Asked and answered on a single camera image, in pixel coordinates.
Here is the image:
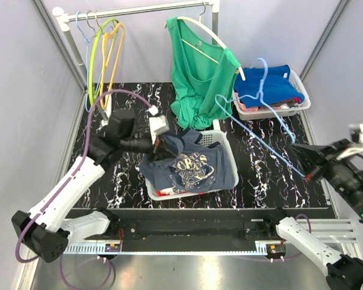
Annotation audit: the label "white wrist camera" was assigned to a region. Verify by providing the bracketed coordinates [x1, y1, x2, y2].
[336, 123, 363, 160]
[148, 105, 169, 144]

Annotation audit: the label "dark navy tank top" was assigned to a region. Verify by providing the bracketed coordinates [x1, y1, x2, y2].
[138, 128, 236, 194]

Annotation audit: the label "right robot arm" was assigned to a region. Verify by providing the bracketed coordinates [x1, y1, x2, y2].
[261, 139, 363, 289]

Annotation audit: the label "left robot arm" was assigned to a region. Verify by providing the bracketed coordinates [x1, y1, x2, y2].
[11, 106, 179, 263]

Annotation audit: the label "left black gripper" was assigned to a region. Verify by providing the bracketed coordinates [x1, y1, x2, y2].
[121, 130, 177, 165]

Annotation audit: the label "green t-shirt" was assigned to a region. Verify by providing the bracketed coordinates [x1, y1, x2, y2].
[166, 17, 241, 130]

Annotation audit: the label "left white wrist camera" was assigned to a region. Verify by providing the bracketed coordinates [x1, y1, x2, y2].
[148, 105, 169, 144]

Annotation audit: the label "lime green hanger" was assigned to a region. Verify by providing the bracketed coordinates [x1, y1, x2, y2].
[87, 18, 119, 106]

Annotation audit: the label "folded blue clothes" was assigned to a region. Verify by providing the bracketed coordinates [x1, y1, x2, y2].
[234, 65, 305, 108]

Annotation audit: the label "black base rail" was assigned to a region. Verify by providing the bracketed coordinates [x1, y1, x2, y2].
[63, 207, 339, 253]

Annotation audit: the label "cream curved wooden hanger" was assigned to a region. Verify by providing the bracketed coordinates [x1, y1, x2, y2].
[177, 2, 246, 82]

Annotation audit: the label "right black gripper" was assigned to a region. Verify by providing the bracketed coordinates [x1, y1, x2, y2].
[289, 134, 363, 218]

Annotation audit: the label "small white laundry basket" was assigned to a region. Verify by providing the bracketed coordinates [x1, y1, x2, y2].
[232, 65, 311, 121]

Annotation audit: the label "red tank top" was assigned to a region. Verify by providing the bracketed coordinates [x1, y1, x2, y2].
[157, 188, 175, 197]

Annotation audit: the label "white clothes rack frame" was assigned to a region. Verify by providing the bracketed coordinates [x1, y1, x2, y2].
[51, 0, 220, 134]

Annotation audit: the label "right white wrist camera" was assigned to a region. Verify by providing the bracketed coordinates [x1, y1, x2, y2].
[336, 123, 363, 160]

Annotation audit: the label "large white perforated basket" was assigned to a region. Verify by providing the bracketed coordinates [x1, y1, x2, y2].
[145, 130, 240, 201]

